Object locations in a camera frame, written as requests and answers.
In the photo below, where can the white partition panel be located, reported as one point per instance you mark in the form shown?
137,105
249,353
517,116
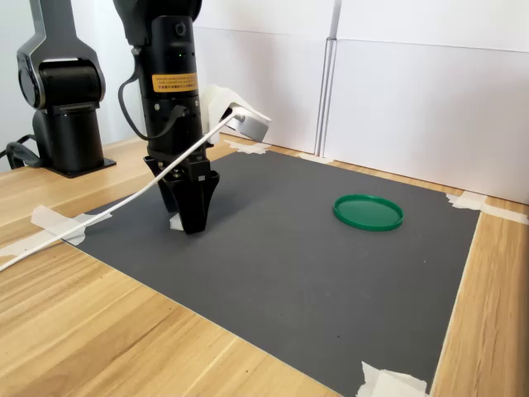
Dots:
268,82
413,111

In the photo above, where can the white grey camera box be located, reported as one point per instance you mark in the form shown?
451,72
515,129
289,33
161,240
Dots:
223,99

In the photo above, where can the dark grey mat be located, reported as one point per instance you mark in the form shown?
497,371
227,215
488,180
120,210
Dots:
289,269

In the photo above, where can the round green lid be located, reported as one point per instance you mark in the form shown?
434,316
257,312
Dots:
368,211

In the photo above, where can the white masking tape strip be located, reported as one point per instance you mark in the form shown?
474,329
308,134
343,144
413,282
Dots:
97,218
467,200
233,144
45,217
508,214
258,149
407,382
312,157
372,384

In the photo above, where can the small white plastic terminal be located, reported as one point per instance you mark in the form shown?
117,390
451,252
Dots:
175,223

